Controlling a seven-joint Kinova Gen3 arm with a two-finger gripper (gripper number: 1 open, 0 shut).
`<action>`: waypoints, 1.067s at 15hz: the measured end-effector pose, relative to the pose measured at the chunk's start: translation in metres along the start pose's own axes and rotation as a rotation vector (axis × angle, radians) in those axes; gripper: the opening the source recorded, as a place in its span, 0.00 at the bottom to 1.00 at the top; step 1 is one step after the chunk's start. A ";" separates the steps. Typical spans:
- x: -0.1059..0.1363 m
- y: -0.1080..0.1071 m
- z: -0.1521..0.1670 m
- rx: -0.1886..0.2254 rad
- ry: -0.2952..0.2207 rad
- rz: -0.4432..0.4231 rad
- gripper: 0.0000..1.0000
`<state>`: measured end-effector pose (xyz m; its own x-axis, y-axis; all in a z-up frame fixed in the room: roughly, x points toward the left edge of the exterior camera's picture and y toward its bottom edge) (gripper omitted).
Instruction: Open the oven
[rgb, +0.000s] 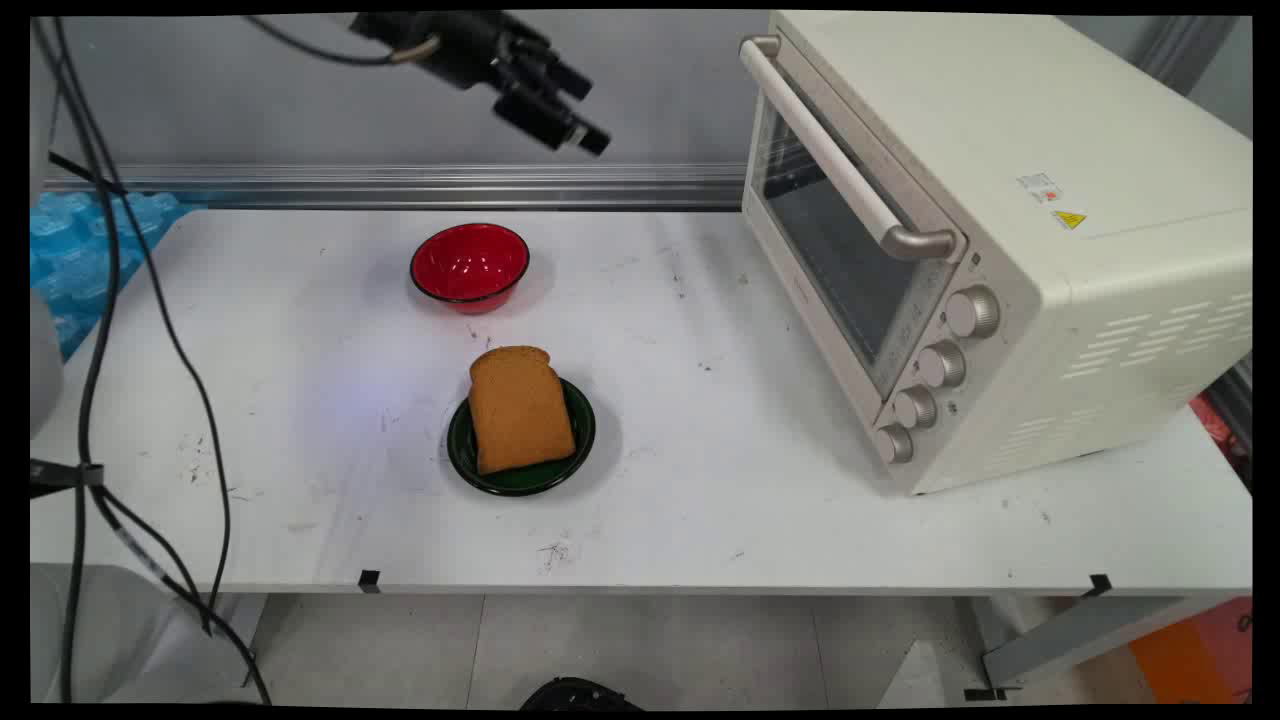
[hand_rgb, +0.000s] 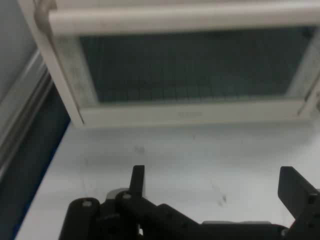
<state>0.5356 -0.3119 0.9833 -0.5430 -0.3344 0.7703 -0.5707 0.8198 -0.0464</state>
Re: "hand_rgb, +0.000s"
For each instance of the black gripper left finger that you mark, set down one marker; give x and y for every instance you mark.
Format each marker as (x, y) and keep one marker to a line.
(130, 215)

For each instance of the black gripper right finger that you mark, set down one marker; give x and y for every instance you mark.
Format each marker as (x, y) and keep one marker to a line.
(300, 195)

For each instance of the white toaster oven body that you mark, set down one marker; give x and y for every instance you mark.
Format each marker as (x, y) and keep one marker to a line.
(61, 75)

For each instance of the aluminium frame rail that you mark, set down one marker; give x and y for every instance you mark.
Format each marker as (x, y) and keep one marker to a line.
(20, 112)

